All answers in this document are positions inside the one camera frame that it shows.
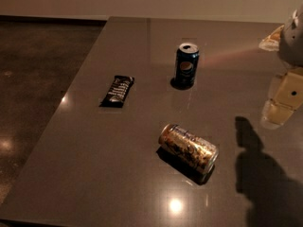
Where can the grey round gripper body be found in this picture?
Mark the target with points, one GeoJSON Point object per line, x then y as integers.
{"type": "Point", "coordinates": [292, 44]}

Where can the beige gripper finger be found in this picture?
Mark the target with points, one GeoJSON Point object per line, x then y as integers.
{"type": "Point", "coordinates": [285, 96]}
{"type": "Point", "coordinates": [271, 42]}

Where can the blue pepsi can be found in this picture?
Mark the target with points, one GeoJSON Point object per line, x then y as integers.
{"type": "Point", "coordinates": [187, 58]}

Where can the gold lying drink can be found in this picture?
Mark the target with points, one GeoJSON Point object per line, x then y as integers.
{"type": "Point", "coordinates": [195, 151]}

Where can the black rxbar chocolate bar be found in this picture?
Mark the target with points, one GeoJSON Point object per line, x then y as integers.
{"type": "Point", "coordinates": [118, 92]}

